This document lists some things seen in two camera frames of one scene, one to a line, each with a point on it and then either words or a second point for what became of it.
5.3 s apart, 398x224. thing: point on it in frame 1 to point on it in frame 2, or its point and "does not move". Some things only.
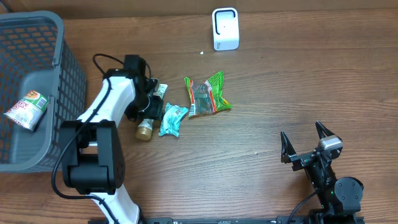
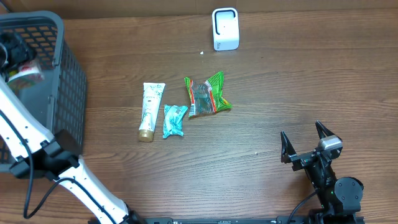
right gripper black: (287, 152) does not move
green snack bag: (206, 98) does not move
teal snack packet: (171, 121) does not move
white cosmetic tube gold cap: (144, 129) does not move
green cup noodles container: (28, 111) to (27, 76)
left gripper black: (154, 112) to (23, 51)
